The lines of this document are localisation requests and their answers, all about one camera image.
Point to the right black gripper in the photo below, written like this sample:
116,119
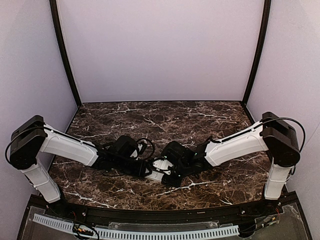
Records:
175,179

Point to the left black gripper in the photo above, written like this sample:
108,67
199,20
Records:
144,171

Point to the white remote control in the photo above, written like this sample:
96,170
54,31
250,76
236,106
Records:
154,176

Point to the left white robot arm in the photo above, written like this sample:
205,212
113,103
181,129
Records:
34,137

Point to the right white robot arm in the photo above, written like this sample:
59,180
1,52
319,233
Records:
271,134

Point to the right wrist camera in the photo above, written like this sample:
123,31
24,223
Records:
170,155

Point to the white slotted cable duct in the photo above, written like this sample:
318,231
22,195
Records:
103,233

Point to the black front rail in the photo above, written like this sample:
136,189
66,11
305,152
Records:
233,214

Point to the right black frame post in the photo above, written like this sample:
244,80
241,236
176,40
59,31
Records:
258,51

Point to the black frame post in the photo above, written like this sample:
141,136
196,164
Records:
63,52
258,51

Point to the left black frame post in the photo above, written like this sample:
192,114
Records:
63,52

